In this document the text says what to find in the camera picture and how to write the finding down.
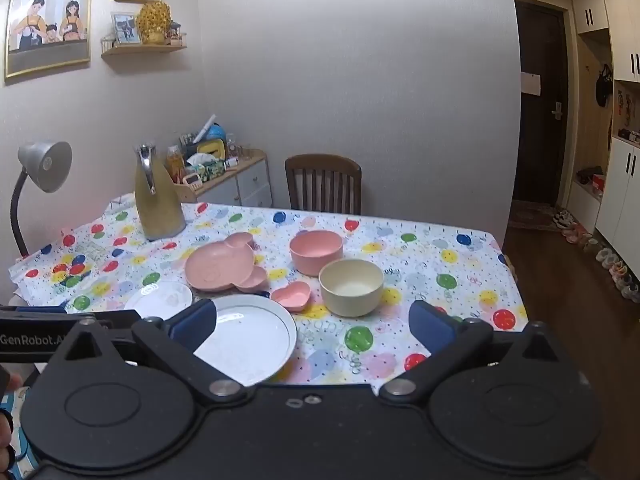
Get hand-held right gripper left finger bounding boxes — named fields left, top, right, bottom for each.
left=45, top=300, right=253, bottom=404

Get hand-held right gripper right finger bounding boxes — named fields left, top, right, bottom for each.
left=378, top=301, right=591, bottom=404

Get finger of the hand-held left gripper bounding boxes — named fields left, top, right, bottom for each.
left=0, top=310, right=144, bottom=334
left=0, top=305, right=68, bottom=315

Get small white plate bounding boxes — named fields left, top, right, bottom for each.
left=124, top=281, right=194, bottom=321

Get pink mouse-shaped plate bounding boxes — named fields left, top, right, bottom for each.
left=184, top=231, right=269, bottom=293

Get large white plate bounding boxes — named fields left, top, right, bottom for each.
left=192, top=294, right=299, bottom=387

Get cream round bowl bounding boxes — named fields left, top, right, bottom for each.
left=318, top=259, right=385, bottom=318

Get pink heart-shaped bowl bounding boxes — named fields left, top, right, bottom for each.
left=270, top=281, right=311, bottom=314

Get pink round bowl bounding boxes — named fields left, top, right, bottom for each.
left=289, top=230, right=345, bottom=278

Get person's left hand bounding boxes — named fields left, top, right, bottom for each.
left=0, top=366, right=24, bottom=469

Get balloon printed tablecloth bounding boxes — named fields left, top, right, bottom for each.
left=7, top=195, right=529, bottom=401

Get gold thermos jug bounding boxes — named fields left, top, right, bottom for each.
left=133, top=144, right=188, bottom=242

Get light wooden box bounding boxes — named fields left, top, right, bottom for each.
left=172, top=180, right=201, bottom=205

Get patterned doormat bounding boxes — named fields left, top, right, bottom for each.
left=507, top=205, right=559, bottom=234

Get white drawer side cabinet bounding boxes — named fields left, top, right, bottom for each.
left=172, top=149, right=274, bottom=209

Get grey desk lamp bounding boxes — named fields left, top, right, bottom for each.
left=10, top=141, right=74, bottom=259

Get green tissue pack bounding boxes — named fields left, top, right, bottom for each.
left=186, top=154, right=226, bottom=184

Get yellow black holder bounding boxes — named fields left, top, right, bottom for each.
left=196, top=139, right=227, bottom=161

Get clear glass cups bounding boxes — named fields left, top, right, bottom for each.
left=225, top=132, right=254, bottom=161

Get row of shoes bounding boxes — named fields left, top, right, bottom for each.
left=552, top=208, right=640, bottom=304

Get white rolled tube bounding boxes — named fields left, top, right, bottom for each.
left=192, top=114, right=217, bottom=144

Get brown wooden chair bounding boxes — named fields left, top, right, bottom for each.
left=284, top=154, right=363, bottom=216

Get dark entrance door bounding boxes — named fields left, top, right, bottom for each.
left=512, top=0, right=569, bottom=209

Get white lower cabinet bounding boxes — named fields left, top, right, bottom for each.
left=595, top=137, right=640, bottom=262

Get black hanging bag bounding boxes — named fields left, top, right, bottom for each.
left=595, top=64, right=615, bottom=109

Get golden ornament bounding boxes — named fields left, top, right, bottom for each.
left=136, top=2, right=174, bottom=45

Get wooden wall shelf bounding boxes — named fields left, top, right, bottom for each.
left=100, top=32, right=189, bottom=59

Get family wall poster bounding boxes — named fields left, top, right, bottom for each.
left=4, top=0, right=95, bottom=82

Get standing photo frame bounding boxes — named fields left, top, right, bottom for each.
left=111, top=11, right=141, bottom=46

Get white upper wall cabinets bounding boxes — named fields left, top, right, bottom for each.
left=570, top=0, right=640, bottom=84

